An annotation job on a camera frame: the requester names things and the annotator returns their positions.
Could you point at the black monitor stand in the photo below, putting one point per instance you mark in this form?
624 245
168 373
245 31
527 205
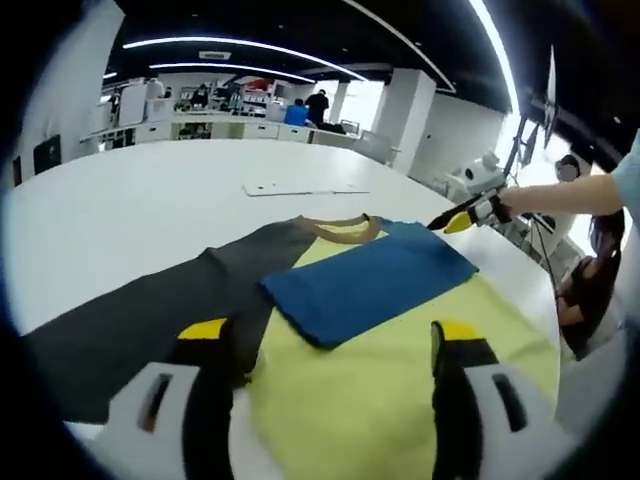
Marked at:
549 107

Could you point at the wide ceiling light strip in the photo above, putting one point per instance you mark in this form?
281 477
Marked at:
502 52

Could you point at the short ceiling light strip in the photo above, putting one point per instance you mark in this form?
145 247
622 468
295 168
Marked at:
225 65

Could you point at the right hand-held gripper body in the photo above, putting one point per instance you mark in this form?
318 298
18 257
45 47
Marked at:
475 177

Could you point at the person's light blue shirt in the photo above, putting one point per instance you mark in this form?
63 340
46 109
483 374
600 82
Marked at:
630 185

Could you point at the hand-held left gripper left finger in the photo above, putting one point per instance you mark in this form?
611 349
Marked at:
160 420

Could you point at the yellow blue black garment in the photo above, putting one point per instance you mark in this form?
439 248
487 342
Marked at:
350 400

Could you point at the person's right hand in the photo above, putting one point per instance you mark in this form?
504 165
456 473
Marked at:
515 202

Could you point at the pale mesh office chair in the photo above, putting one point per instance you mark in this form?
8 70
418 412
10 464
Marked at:
377 147

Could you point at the white template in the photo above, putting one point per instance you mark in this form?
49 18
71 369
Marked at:
280 187

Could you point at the ceiling air vent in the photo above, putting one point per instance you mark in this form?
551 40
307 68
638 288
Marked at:
215 54

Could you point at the long ceiling light strip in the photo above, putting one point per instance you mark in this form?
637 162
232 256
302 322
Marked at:
175 40

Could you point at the long white counter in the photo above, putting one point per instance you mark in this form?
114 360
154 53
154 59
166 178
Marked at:
260 131

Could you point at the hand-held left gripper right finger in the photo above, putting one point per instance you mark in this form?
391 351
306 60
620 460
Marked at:
500 425

